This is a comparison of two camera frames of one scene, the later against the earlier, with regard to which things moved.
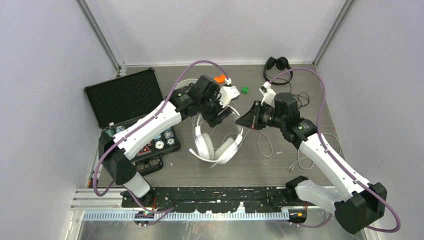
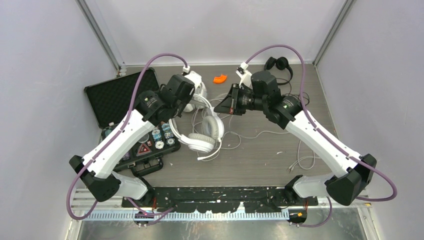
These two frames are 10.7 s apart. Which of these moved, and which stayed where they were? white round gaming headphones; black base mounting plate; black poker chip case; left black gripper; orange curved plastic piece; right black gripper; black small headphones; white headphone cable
Moved: right black gripper; white headphone cable; left black gripper; white round gaming headphones
Stayed: black poker chip case; black small headphones; black base mounting plate; orange curved plastic piece
